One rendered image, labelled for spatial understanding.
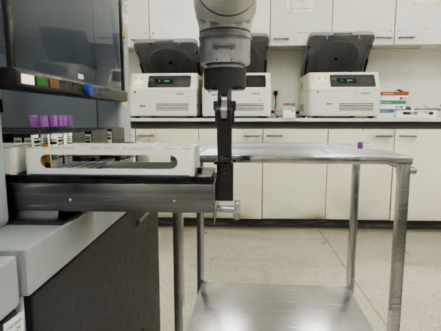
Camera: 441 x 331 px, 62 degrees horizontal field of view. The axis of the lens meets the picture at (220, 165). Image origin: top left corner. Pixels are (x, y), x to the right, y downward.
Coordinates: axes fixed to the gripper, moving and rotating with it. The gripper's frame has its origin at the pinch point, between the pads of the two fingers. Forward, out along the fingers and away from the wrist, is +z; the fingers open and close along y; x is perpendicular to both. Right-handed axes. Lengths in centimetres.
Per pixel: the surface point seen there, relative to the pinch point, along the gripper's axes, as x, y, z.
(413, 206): 142, -229, 60
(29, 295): -27.4, 18.1, 13.6
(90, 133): -34.7, -24.9, -7.6
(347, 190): 90, -229, 47
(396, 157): 40.8, -24.7, -1.8
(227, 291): -1, -62, 52
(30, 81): -33.1, 4.0, -17.9
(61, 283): -27.0, 9.7, 15.7
